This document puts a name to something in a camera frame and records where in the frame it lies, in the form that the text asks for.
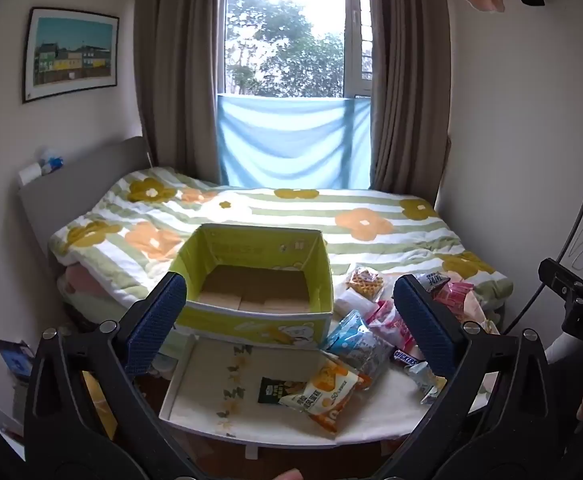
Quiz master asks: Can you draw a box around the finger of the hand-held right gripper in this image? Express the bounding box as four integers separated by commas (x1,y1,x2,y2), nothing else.
539,258,583,306

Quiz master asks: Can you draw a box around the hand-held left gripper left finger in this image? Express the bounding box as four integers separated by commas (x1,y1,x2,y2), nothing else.
24,271,197,480

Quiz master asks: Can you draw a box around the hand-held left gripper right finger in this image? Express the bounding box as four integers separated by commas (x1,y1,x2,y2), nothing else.
371,274,555,480

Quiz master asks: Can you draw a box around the brown chocolate bar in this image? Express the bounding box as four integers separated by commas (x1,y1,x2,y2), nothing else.
393,347,429,365

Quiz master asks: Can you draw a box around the pink red snack packet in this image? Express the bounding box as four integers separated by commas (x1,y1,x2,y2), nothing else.
366,300,417,356

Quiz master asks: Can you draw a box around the pink wafer packet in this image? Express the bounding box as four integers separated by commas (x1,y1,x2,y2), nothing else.
434,282,487,333

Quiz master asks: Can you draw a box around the black white triangle packet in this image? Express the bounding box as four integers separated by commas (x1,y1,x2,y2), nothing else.
416,271,452,293

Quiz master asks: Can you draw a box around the silver snack packet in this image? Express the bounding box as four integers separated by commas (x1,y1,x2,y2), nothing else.
404,360,447,406

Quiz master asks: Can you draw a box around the blue white snack packet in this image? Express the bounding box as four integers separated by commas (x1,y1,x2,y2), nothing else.
325,310,395,378

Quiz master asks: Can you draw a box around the clear waffle packet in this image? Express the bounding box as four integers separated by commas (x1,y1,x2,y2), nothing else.
346,265,387,297

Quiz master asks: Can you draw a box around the green cardboard box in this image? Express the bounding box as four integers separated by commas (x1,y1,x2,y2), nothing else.
168,223,335,351

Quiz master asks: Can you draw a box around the orange yellow cake packet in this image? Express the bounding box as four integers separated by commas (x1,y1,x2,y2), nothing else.
278,352,367,435

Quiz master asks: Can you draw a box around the dark green small packet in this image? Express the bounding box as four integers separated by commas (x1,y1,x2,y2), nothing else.
257,376,292,405

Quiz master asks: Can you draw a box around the person's left hand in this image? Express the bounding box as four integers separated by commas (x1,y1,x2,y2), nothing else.
248,467,303,480

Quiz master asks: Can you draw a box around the pink folded blanket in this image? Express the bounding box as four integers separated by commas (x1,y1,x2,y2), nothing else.
58,265,137,321

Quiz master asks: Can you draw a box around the white floral small table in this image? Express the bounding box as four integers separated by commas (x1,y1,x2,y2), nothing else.
158,335,492,448

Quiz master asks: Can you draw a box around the yellow bag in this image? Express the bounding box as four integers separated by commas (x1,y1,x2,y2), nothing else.
84,372,117,436

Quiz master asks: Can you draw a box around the blue book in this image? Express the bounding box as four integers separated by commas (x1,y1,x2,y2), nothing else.
0,337,34,381

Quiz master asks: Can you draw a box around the grey bed headboard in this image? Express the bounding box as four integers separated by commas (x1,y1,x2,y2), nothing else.
17,135,144,261

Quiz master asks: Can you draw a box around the floral striped duvet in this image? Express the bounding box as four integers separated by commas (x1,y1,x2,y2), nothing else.
48,166,515,313

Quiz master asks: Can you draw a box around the white blue bottle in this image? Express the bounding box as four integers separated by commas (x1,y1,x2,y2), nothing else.
38,147,64,173

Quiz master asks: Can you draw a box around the light blue window cloth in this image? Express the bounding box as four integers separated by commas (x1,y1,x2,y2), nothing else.
216,94,372,191

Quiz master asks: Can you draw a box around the brown curtain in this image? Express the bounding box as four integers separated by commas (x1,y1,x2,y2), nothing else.
134,0,229,186
369,0,452,201

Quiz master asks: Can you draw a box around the window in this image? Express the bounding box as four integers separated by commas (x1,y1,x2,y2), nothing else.
224,0,375,98

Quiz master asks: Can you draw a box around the black cable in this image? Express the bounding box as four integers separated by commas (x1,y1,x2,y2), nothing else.
501,157,583,336

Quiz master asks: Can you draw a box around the framed wall picture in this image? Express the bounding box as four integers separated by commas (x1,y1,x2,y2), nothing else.
22,7,120,105

